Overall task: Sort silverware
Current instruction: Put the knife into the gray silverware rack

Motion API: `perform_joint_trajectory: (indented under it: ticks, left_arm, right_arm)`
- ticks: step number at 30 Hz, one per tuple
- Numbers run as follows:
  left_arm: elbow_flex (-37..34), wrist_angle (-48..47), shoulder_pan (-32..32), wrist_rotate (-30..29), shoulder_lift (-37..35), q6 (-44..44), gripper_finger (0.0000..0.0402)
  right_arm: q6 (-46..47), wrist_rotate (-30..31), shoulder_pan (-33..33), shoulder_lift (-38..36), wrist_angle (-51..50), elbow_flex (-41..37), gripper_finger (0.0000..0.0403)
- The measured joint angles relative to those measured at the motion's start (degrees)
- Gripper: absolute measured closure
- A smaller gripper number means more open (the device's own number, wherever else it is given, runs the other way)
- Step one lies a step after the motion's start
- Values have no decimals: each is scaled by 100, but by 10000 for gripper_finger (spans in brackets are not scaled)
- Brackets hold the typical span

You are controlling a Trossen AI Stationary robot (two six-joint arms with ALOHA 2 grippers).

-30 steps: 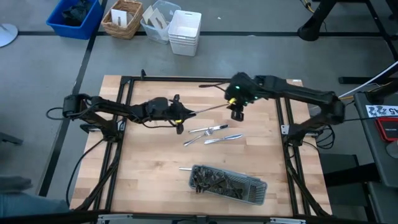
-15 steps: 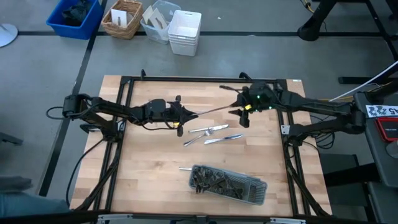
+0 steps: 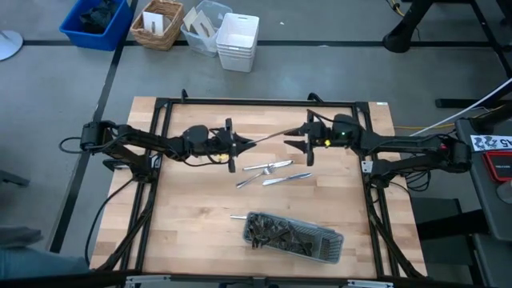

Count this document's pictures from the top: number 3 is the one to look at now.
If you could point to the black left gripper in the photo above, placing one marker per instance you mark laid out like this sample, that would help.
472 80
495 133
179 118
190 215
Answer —
208 142

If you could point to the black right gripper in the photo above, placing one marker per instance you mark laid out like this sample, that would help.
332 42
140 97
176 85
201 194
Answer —
340 132

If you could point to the grey plastic cutlery basket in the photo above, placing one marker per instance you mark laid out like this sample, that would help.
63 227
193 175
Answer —
332 246

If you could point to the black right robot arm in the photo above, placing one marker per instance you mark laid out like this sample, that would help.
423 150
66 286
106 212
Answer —
408 144

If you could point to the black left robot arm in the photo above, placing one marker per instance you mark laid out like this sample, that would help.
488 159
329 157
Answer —
132 138

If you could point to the white plastic bin stack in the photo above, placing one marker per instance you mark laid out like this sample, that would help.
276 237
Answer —
238 40

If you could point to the clear plastic bin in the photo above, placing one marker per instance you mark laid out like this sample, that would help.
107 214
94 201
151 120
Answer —
200 46

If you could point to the wicker basket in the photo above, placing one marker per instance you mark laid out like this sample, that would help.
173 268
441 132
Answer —
160 38

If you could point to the black stand foot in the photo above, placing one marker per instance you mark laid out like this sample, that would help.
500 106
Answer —
404 36

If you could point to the white card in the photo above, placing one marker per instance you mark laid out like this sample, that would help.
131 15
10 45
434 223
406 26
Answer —
153 22

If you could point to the blue plastic bin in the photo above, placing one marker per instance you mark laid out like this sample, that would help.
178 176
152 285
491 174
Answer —
100 42

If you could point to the white number label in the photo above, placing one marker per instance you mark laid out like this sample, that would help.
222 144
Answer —
490 142

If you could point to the black cloth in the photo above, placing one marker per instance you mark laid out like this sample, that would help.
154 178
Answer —
98 18

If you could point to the red flat device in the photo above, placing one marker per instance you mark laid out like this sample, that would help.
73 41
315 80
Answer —
500 166

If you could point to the dark grey side desk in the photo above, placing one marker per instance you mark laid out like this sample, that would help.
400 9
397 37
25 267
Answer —
496 216

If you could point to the clear round object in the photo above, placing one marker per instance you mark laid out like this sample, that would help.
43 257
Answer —
506 192

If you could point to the person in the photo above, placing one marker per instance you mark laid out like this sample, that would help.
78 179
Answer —
40 264

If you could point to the round white floor base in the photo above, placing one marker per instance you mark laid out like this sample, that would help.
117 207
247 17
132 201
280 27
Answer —
8 44

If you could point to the black aluminium table frame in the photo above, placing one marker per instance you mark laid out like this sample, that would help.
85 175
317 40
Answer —
260 102

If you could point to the black desk leg frame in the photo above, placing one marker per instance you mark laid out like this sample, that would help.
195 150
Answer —
460 102

